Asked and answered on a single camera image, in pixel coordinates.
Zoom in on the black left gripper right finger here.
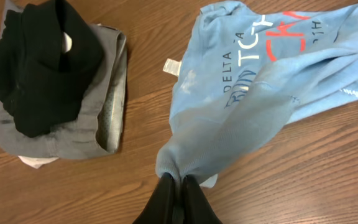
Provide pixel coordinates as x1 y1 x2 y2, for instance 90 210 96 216
181 175 222 224

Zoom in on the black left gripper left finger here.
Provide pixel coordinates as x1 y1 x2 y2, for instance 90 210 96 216
133 173 176 224

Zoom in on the light blue printed t-shirt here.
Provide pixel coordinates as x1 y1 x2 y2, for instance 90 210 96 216
155 1 358 182

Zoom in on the grey folded garment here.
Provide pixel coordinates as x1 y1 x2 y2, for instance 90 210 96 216
0 0 128 161

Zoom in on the white folded garment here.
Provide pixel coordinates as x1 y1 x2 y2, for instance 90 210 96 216
19 156 58 169

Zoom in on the black folded garment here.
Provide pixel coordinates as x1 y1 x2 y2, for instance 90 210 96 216
0 1 104 138

